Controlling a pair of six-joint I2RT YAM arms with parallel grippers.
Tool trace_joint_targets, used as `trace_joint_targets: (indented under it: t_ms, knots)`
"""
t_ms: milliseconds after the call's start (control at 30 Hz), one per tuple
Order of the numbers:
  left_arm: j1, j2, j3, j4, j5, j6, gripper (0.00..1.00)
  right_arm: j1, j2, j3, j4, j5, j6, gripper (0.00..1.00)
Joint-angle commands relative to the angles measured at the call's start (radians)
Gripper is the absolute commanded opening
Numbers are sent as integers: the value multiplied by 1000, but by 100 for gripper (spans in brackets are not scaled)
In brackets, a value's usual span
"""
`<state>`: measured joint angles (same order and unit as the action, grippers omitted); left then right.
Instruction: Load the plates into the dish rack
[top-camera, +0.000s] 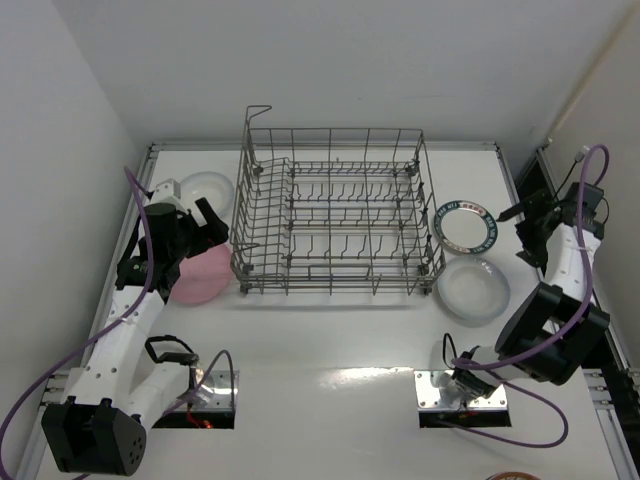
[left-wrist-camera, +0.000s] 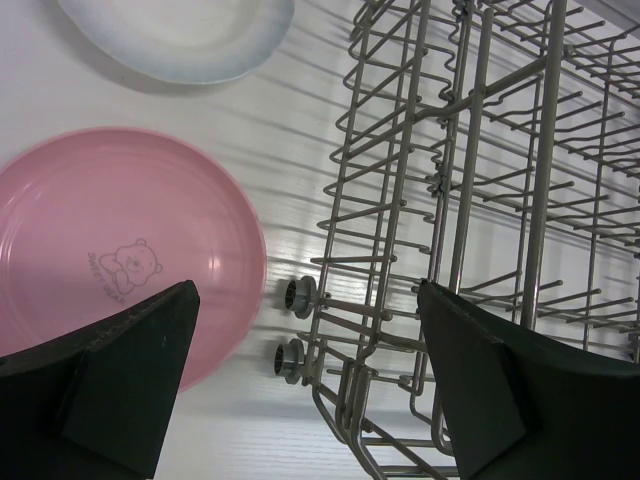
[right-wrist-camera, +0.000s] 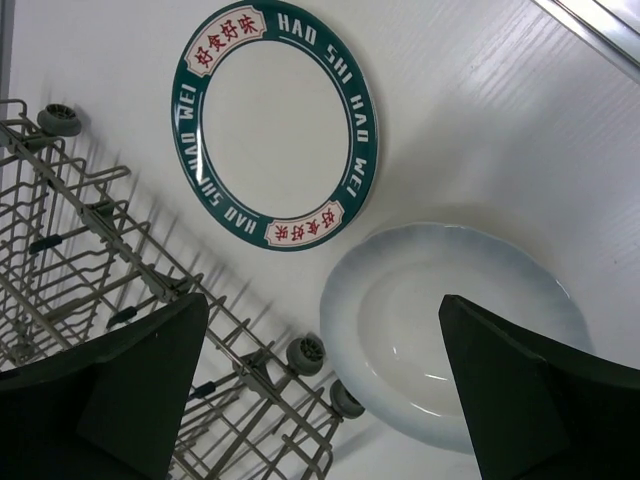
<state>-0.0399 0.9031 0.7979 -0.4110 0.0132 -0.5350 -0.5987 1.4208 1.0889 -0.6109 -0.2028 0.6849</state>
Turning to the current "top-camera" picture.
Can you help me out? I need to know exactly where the white deep plate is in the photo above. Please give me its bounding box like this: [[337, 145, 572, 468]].
[[180, 171, 234, 224], [437, 256, 511, 324]]

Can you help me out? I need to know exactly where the green rimmed printed plate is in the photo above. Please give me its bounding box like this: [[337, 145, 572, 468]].
[[433, 200, 498, 255]]

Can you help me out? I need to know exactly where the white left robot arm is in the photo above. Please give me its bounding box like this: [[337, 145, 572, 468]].
[[41, 198, 229, 476]]

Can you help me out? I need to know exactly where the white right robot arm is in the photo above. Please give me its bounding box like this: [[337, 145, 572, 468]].
[[452, 183, 610, 398]]

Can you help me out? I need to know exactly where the pink round plate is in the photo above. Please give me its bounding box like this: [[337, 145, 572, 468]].
[[170, 244, 234, 305]]

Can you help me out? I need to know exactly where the brown round object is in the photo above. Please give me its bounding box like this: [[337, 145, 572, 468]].
[[486, 471, 540, 480]]

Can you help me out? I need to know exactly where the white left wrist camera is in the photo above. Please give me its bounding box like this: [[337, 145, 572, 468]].
[[148, 179, 210, 227]]

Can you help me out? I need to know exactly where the black hanging wall cable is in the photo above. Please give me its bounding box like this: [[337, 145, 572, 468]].
[[549, 146, 592, 206]]

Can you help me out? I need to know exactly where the grey wire dish rack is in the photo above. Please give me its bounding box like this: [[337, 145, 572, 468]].
[[230, 105, 446, 295]]

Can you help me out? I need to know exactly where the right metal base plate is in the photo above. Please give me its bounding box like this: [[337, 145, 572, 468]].
[[414, 370, 508, 413]]

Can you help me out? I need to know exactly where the metal base plate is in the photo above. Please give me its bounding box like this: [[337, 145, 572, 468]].
[[414, 370, 508, 413], [192, 369, 239, 413]]

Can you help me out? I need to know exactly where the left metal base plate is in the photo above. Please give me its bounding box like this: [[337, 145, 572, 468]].
[[192, 369, 239, 413]]

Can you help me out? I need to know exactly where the beige wall conduit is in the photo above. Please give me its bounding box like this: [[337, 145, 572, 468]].
[[542, 1, 639, 148]]

